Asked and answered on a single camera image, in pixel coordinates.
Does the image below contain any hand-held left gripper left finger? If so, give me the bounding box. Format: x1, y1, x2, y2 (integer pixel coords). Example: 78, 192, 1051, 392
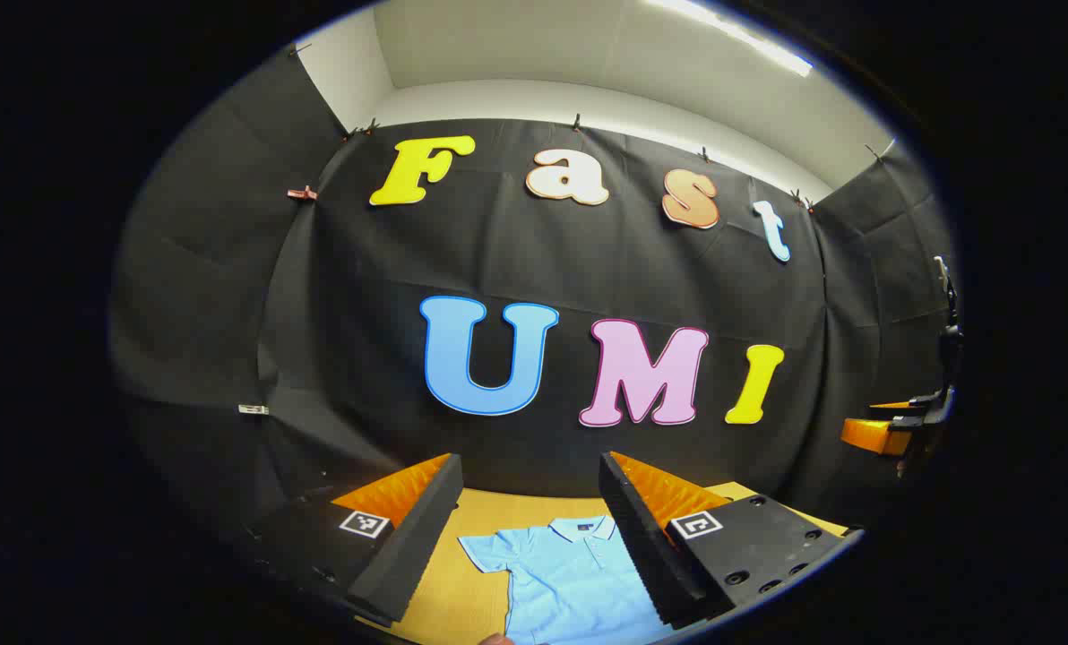
243, 452, 465, 628

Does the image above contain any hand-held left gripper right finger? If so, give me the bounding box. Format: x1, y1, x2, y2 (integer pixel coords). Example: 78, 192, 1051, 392
599, 451, 865, 630

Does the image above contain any light blue T-shirt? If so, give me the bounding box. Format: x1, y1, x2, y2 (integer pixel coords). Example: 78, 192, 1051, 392
458, 515, 678, 645

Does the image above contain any black backdrop cloth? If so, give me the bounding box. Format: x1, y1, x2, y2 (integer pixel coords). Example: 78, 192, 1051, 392
108, 45, 960, 556

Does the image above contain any ceiling light strip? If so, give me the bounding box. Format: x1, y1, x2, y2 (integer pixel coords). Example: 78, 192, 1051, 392
646, 0, 814, 78

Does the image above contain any row of small dark clips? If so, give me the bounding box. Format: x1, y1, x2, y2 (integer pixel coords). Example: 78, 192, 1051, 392
288, 40, 898, 214

